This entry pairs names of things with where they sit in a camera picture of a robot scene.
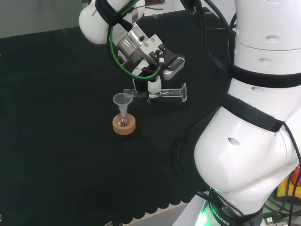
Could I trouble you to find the small round-bottom glass flask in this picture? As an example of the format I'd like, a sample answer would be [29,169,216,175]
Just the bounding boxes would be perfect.
[117,107,130,127]

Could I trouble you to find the clear graduated cylinder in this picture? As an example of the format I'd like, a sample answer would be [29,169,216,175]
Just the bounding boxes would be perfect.
[123,82,188,103]

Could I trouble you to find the green cable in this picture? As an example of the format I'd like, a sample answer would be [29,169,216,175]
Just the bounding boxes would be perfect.
[107,0,163,80]

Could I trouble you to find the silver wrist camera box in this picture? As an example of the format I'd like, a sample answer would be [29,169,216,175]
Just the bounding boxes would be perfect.
[162,56,186,81]

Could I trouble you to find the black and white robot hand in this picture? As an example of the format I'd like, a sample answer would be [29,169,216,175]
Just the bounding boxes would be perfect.
[130,34,181,105]

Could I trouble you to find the yellow stop button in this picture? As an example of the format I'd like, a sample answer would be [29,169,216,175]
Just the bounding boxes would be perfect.
[276,164,301,201]

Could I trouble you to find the black bench cloth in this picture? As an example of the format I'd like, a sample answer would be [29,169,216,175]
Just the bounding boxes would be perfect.
[0,7,236,225]

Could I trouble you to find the cork ring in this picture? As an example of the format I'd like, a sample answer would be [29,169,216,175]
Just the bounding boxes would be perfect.
[112,114,137,136]

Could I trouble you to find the clear plastic funnel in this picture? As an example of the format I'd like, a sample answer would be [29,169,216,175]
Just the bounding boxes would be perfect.
[112,93,133,116]

